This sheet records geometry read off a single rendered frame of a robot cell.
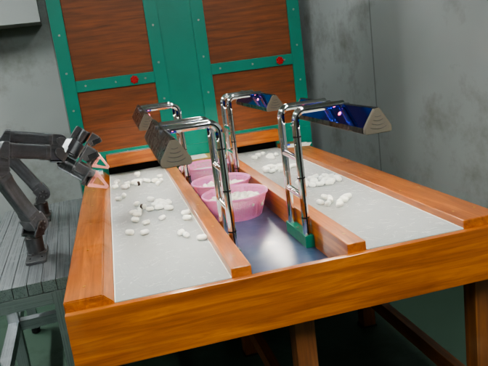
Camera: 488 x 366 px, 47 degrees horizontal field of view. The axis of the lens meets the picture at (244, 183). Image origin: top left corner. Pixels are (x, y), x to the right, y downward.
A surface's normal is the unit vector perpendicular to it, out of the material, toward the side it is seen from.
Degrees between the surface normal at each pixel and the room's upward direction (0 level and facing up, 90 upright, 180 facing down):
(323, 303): 90
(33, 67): 90
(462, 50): 90
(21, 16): 90
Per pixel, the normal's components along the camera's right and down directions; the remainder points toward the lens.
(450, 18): -0.95, 0.18
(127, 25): 0.24, 0.18
